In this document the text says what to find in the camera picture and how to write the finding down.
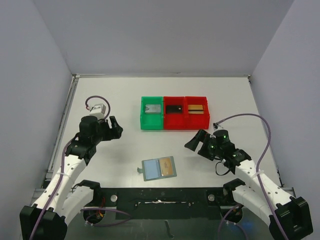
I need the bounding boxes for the gold card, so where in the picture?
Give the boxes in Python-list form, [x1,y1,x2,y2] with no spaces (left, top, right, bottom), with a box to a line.
[159,157,174,177]
[187,104,204,115]

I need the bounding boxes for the green card holder wallet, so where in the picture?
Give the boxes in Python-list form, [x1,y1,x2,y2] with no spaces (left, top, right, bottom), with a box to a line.
[137,156,177,182]

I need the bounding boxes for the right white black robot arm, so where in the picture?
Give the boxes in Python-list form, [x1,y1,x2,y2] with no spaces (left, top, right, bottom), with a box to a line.
[184,129,313,240]

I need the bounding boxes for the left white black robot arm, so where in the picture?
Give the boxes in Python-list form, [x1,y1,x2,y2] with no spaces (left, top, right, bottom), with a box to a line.
[19,115,123,240]

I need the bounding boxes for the black card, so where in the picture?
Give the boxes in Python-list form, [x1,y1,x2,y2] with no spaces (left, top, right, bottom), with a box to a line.
[165,105,183,114]

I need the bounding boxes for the silver grey card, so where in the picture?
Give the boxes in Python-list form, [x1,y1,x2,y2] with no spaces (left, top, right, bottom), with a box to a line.
[144,104,162,114]

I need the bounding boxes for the right red plastic bin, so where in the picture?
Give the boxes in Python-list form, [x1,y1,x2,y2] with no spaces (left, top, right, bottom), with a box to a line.
[185,96,210,130]

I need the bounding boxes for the red plastic bin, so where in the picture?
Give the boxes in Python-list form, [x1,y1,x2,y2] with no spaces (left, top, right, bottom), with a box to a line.
[185,96,210,130]
[163,96,186,130]

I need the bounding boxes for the middle red plastic bin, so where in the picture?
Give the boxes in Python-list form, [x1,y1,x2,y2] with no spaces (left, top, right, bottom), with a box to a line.
[163,96,186,130]

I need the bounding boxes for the green plastic bin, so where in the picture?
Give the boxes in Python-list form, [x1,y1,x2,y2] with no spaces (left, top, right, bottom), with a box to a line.
[140,96,164,131]

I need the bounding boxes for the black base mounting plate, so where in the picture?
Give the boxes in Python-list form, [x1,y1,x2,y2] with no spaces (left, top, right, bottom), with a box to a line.
[86,187,237,220]

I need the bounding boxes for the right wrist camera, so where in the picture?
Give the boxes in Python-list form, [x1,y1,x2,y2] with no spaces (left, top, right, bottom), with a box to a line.
[213,122,224,131]

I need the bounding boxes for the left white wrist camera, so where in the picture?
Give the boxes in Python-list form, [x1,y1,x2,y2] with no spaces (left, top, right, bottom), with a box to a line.
[89,103,106,120]

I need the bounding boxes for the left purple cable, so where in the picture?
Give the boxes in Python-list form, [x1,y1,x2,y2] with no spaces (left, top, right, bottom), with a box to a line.
[28,96,132,240]

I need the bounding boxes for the purple cable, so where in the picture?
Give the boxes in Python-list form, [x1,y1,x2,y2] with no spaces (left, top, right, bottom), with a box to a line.
[28,96,132,240]
[212,113,288,240]

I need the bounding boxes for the left aluminium side rail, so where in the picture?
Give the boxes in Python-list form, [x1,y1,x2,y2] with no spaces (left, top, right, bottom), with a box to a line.
[44,74,80,182]

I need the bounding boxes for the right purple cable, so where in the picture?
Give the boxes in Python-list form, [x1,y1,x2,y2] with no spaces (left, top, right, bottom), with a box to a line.
[212,113,288,240]

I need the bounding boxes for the aluminium frame rail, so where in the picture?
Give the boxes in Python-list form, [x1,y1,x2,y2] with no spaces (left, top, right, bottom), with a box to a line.
[281,187,297,198]

